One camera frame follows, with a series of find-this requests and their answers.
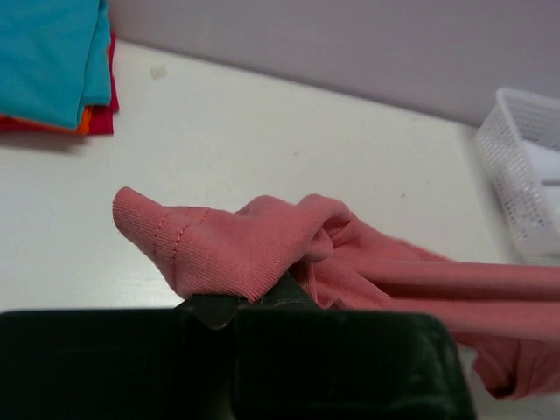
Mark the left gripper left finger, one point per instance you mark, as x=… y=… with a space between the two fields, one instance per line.
x=166 y=363

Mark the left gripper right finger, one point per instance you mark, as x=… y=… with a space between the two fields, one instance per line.
x=294 y=360

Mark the salmon pink t-shirt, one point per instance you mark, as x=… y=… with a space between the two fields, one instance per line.
x=509 y=314

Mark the folded orange t-shirt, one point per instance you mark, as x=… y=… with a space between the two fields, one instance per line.
x=10 y=124

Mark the folded teal t-shirt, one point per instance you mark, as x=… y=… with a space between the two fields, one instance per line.
x=54 y=60

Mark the white plastic basket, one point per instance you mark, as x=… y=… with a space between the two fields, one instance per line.
x=519 y=145

